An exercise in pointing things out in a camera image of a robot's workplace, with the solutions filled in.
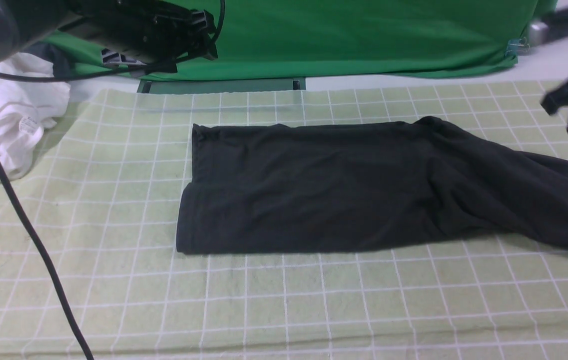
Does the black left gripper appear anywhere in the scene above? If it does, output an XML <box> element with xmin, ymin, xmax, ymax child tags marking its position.
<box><xmin>61</xmin><ymin>0</ymin><xmax>217</xmax><ymax>78</ymax></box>

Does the dark gray long-sleeve top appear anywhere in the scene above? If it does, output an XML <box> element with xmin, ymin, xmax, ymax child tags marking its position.
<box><xmin>176</xmin><ymin>116</ymin><xmax>568</xmax><ymax>255</ymax></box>

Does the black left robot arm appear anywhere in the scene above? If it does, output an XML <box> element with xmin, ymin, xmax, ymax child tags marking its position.
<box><xmin>0</xmin><ymin>0</ymin><xmax>226</xmax><ymax>82</ymax></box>

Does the teal binder clip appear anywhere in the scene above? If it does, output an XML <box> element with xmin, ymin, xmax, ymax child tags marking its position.
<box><xmin>504</xmin><ymin>38</ymin><xmax>531</xmax><ymax>59</ymax></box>

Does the dark gray garment behind shirt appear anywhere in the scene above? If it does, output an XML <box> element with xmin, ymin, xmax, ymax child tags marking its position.
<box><xmin>23</xmin><ymin>42</ymin><xmax>74</xmax><ymax>78</ymax></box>

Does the green backdrop cloth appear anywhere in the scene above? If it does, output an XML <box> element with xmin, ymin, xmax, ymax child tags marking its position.
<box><xmin>39</xmin><ymin>0</ymin><xmax>559</xmax><ymax>82</ymax></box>

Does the white crumpled t-shirt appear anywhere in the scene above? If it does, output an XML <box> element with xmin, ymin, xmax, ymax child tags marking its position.
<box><xmin>0</xmin><ymin>53</ymin><xmax>71</xmax><ymax>180</ymax></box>

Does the green checkered table cloth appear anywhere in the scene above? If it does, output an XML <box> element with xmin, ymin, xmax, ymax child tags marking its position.
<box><xmin>13</xmin><ymin>80</ymin><xmax>568</xmax><ymax>360</ymax></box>

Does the dark green metal rail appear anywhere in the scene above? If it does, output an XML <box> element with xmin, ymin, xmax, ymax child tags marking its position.
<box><xmin>137</xmin><ymin>77</ymin><xmax>306</xmax><ymax>95</ymax></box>

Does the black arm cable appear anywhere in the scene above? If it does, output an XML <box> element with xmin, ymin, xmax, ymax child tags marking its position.
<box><xmin>0</xmin><ymin>0</ymin><xmax>227</xmax><ymax>360</ymax></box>

